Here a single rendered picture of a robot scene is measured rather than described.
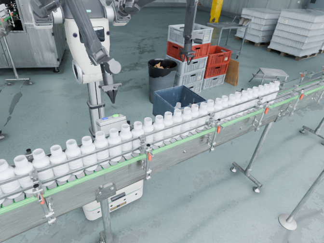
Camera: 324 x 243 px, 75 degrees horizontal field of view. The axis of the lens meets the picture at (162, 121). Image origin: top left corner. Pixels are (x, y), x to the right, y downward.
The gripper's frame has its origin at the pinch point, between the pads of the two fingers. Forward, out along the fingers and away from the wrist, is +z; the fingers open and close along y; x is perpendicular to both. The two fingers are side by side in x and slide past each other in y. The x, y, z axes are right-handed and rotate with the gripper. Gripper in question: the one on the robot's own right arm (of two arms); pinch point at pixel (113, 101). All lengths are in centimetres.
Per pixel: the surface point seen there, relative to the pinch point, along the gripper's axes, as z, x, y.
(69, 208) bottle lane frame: 40, -12, -33
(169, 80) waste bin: 20, 160, 145
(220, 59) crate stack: 4, 177, 271
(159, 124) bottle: 12.1, -18.9, 14.8
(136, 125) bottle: 10.1, -16.1, 3.8
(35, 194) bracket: 21, -25, -42
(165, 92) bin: 12, 46, 62
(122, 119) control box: 9.4, -3.9, 1.8
